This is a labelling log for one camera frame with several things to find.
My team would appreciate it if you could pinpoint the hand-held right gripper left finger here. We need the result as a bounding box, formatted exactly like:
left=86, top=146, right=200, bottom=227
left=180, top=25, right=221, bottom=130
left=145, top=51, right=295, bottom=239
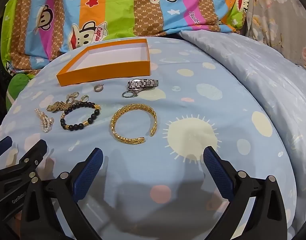
left=23, top=147, right=105, bottom=240

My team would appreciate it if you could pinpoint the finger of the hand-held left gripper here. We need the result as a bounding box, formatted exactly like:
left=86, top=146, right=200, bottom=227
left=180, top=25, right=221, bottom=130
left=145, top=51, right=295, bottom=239
left=0, top=136, right=13, bottom=159
left=0, top=139, right=48, bottom=183

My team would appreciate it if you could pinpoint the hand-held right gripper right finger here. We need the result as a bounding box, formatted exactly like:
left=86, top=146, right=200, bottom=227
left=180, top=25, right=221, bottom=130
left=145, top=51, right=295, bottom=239
left=203, top=146, right=288, bottom=240

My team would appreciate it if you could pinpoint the pearl bracelet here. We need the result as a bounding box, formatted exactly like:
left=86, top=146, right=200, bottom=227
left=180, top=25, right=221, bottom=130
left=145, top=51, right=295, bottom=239
left=34, top=108, right=55, bottom=133

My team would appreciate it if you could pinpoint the black bead bracelet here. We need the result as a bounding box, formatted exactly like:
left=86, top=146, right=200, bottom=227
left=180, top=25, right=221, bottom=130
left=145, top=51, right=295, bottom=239
left=60, top=101, right=101, bottom=130

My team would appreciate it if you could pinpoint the gold wrist watch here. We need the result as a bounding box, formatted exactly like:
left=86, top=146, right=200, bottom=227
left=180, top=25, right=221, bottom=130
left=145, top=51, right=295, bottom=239
left=46, top=101, right=71, bottom=112

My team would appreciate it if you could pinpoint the gold braided bangle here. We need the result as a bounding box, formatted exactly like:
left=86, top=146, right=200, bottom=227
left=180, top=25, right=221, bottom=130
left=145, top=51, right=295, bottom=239
left=110, top=104, right=158, bottom=145

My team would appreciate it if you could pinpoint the orange cardboard box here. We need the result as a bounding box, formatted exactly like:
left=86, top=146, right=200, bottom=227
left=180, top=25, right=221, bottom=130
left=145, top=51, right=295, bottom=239
left=56, top=38, right=151, bottom=87

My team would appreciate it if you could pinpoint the silver wrist watch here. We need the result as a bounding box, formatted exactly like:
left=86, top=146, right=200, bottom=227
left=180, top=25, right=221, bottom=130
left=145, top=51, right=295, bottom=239
left=127, top=78, right=159, bottom=92

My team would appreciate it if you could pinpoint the green pillow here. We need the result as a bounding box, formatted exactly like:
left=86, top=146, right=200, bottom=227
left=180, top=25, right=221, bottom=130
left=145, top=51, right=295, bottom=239
left=7, top=71, right=40, bottom=110

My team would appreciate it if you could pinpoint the light blue dotted bedsheet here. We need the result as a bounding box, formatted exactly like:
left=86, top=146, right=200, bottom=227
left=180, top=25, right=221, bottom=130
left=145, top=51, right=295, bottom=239
left=0, top=36, right=297, bottom=240

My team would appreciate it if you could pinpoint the pale blue quilt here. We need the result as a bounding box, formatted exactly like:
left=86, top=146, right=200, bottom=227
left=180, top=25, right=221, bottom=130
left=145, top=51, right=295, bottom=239
left=179, top=29, right=306, bottom=205

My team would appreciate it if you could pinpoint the grey floral cloth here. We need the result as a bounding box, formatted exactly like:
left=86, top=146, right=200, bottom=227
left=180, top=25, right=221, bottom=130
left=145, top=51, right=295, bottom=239
left=245, top=0, right=306, bottom=68

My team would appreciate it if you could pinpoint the striped cartoon monkey blanket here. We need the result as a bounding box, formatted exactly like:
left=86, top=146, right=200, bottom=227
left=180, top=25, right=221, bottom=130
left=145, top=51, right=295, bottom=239
left=0, top=0, right=251, bottom=77

